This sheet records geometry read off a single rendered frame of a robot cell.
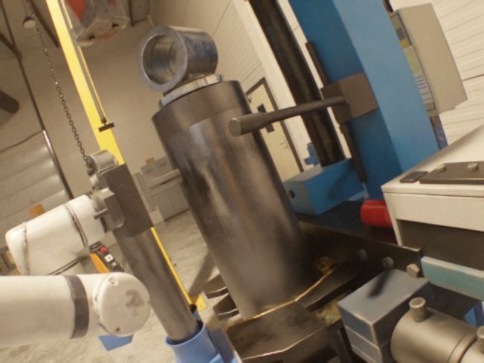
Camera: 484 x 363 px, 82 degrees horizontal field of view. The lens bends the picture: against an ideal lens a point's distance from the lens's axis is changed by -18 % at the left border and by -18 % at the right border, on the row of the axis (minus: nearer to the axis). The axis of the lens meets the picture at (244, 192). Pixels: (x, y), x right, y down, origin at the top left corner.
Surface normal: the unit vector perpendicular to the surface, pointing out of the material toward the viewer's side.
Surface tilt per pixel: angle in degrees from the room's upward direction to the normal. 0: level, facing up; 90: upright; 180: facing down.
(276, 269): 90
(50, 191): 90
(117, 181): 90
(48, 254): 90
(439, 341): 26
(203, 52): 110
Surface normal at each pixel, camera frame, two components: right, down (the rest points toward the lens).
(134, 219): 0.58, -0.13
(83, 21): -0.47, 0.33
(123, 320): 0.80, -0.16
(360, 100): 0.28, 0.03
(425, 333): -0.74, -0.63
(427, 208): -0.88, 0.41
